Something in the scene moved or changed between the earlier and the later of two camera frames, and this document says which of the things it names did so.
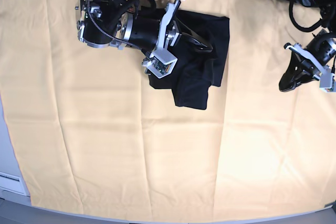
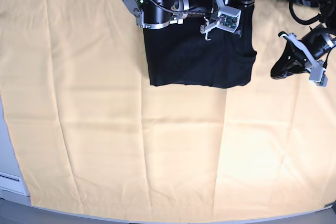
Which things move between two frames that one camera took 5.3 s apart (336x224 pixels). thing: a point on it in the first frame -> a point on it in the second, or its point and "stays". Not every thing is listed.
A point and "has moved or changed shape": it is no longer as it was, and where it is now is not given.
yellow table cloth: x=92 y=134 stays
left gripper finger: x=145 y=63 -> x=207 y=28
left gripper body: x=143 y=31 -> x=201 y=2
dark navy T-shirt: x=190 y=77 has moved or changed shape
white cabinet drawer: x=12 y=182 stays
